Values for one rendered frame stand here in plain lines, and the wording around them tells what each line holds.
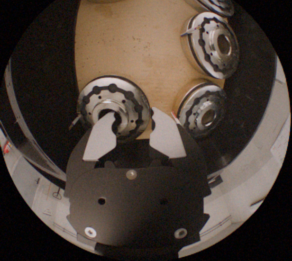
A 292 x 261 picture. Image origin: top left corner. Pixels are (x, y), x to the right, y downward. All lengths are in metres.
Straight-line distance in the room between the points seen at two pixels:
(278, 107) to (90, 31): 2.94
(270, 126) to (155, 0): 2.92
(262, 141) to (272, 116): 0.66
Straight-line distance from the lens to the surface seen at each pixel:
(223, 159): 0.22
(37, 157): 0.28
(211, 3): 0.19
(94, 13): 0.17
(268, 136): 2.97
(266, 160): 3.12
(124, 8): 0.16
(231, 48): 0.16
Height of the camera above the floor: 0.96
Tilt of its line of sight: 58 degrees down
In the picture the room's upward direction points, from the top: 172 degrees clockwise
